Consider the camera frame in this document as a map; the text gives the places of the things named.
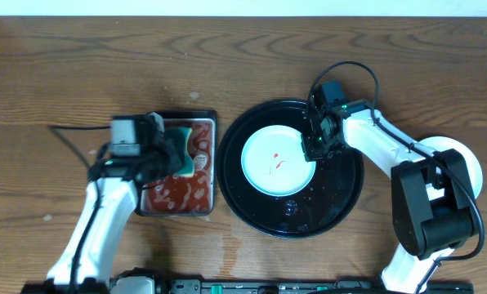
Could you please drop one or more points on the round black serving tray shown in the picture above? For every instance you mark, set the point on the round black serving tray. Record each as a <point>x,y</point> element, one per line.
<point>321,205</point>

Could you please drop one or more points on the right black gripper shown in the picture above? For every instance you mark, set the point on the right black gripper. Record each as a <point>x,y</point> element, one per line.
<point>310,152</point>

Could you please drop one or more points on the light blue plate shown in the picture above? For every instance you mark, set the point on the light blue plate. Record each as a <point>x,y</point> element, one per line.
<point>442,143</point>
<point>274,163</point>

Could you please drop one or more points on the rectangular tray with red water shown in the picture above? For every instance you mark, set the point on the rectangular tray with red water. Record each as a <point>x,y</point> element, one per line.
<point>191,191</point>

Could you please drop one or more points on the green and yellow sponge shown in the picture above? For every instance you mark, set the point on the green and yellow sponge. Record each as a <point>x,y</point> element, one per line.
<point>179,136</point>

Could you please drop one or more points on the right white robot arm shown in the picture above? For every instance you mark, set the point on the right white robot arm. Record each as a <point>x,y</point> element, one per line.
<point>433,191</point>

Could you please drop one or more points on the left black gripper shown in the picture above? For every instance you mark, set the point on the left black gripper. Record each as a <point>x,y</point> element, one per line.
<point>172,153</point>

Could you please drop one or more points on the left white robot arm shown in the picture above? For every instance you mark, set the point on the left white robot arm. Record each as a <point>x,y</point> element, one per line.
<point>86,263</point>

